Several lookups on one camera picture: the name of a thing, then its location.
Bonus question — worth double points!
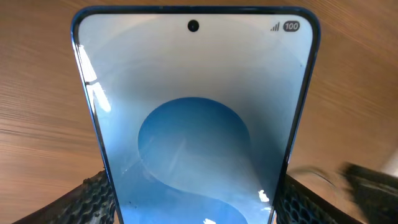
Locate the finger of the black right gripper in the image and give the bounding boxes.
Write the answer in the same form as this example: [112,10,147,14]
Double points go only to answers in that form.
[342,163,397,224]

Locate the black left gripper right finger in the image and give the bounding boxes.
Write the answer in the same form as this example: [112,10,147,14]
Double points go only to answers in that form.
[275,175,361,224]

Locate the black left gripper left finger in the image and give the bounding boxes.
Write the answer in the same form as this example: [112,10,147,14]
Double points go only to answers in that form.
[13,170,116,224]

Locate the black charging cable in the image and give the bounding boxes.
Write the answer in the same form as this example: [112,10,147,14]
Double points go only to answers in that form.
[290,166,340,190]

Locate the blue smartphone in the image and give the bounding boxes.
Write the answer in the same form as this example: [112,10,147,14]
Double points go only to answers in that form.
[70,6,320,223]

